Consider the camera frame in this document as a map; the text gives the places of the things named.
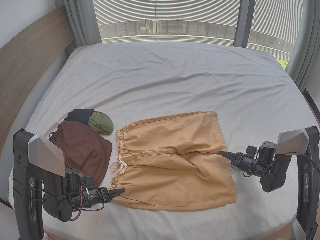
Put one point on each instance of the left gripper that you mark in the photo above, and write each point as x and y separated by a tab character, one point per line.
97	196

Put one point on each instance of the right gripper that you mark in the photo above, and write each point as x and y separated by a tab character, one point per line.
241	161

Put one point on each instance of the tan shorts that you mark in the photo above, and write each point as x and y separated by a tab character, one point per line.
175	171

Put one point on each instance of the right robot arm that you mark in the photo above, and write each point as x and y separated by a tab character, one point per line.
290	144

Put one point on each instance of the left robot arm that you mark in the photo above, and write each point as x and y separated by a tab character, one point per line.
45	154

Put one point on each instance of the bed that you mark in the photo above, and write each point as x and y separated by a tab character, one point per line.
175	84

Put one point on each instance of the brown shorts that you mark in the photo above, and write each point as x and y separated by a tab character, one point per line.
85	149

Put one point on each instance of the green garment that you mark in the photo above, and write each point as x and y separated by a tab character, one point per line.
100	124

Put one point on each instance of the black garment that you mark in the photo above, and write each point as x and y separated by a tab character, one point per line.
78	116

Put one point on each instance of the grey-green curtain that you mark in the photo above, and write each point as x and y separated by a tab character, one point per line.
80	21
310	46

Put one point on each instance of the window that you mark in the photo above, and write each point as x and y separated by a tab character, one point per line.
175	9

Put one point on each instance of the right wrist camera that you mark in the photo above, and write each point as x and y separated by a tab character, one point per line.
251	151

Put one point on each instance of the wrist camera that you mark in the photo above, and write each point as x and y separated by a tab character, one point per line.
89	181
251	151

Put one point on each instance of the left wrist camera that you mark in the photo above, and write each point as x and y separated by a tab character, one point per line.
89	181

